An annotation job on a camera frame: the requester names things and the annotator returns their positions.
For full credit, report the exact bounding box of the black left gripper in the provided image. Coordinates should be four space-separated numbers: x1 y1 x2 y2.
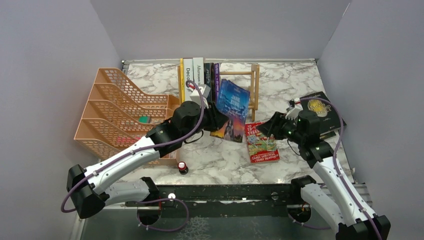
181 101 230 141

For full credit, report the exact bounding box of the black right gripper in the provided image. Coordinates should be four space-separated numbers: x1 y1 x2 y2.
256 110 306 145

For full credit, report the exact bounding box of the blue Jane Eyre book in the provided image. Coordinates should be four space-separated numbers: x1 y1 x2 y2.
210 79 250 143

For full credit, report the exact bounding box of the purple 52-Storey Treehouse book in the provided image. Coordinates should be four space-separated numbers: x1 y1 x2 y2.
213 63 220 102

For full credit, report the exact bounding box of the floral Little Women book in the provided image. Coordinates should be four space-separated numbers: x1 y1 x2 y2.
203 62 214 102

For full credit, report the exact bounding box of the white Furniture Decorate book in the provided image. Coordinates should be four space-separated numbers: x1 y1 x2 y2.
182 58 195 102

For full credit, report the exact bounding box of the Afternoon tea coffee cover book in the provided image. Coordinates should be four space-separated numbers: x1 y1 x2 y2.
192 57 205 86

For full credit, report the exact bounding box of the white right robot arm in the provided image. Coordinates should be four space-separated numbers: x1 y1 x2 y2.
257 110 391 240

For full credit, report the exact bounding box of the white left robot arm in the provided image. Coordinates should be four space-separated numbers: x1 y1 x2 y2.
61 101 229 219

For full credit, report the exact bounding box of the red 13-Storey Treehouse book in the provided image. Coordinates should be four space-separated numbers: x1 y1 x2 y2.
244 122 280 164

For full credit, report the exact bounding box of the wooden book rack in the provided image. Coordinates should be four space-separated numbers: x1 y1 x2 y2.
177 63 260 122

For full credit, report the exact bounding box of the red capped small bottle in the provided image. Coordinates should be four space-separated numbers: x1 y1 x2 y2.
177 161 189 175

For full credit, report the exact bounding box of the thin yellow book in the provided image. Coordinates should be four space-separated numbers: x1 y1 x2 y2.
178 58 185 104

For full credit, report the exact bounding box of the green eraser in organizer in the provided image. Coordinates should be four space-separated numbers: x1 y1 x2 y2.
138 116 152 124

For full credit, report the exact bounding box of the pink highlighter in organizer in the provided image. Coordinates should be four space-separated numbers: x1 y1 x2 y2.
115 136 138 148

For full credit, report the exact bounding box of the orange plastic file organizer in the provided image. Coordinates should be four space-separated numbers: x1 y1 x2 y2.
74 68 180 161

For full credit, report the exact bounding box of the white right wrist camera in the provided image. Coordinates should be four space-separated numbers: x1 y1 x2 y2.
285 98 303 121

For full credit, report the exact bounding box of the black metal base rail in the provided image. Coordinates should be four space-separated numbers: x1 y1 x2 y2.
155 183 312 222

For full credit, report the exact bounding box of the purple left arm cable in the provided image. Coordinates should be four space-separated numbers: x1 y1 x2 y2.
60 80 206 214

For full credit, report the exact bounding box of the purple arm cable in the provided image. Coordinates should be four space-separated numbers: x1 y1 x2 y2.
60 80 206 214
296 96 385 240

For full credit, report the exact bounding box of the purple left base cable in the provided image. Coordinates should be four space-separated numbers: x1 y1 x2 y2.
136 198 190 233

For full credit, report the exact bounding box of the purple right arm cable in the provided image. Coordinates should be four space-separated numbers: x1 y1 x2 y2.
296 96 385 240

